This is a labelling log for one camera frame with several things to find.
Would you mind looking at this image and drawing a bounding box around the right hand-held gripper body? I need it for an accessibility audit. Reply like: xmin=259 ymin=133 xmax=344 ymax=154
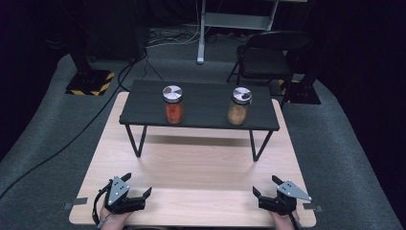
xmin=257 ymin=179 xmax=313 ymax=217

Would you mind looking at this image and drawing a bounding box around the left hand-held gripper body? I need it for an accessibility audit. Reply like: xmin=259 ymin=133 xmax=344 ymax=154
xmin=103 ymin=175 xmax=148 ymax=216

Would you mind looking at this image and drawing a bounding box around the tan spice jar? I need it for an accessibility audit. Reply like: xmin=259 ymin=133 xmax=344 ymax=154
xmin=226 ymin=86 xmax=254 ymax=127

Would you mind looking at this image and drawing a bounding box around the red spice jar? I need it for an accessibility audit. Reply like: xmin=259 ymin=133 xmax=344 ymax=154
xmin=162 ymin=84 xmax=185 ymax=126

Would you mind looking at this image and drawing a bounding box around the black shelf riser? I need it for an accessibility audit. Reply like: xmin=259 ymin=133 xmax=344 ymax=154
xmin=118 ymin=79 xmax=282 ymax=163

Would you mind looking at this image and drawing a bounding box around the person's left hand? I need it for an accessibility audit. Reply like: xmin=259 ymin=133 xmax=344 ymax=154
xmin=98 ymin=205 xmax=134 ymax=230

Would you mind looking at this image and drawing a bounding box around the person's right hand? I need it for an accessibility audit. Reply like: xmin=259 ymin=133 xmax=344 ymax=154
xmin=269 ymin=209 xmax=303 ymax=230

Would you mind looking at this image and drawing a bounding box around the grey tape tab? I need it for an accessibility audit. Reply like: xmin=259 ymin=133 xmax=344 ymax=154
xmin=62 ymin=196 xmax=89 ymax=211
xmin=302 ymin=202 xmax=324 ymax=213

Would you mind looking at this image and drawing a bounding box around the black yellow-striped stand base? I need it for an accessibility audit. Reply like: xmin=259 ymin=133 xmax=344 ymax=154
xmin=64 ymin=47 xmax=116 ymax=97
xmin=277 ymin=74 xmax=322 ymax=105

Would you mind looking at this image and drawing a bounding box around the black folding chair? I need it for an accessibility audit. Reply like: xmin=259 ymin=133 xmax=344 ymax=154
xmin=226 ymin=30 xmax=314 ymax=108

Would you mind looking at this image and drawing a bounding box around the left hand-held gripper cable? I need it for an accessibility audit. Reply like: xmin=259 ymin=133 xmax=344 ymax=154
xmin=91 ymin=179 xmax=113 ymax=227

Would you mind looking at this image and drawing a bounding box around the hand-held gripper cable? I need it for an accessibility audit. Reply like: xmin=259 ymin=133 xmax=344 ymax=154
xmin=91 ymin=179 xmax=113 ymax=227
xmin=288 ymin=210 xmax=304 ymax=230

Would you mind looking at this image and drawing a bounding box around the right hand-held gripper cable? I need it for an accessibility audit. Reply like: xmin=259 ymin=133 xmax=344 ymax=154
xmin=288 ymin=210 xmax=304 ymax=230

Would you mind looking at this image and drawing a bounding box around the long black floor cable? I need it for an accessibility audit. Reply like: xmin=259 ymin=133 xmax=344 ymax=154
xmin=0 ymin=47 xmax=149 ymax=201

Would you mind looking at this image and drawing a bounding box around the bundle of floor cables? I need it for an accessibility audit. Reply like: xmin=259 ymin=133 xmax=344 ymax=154
xmin=146 ymin=26 xmax=206 ymax=50

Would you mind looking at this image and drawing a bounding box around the white desk frame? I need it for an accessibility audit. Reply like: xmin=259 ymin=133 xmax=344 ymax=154
xmin=196 ymin=0 xmax=281 ymax=66

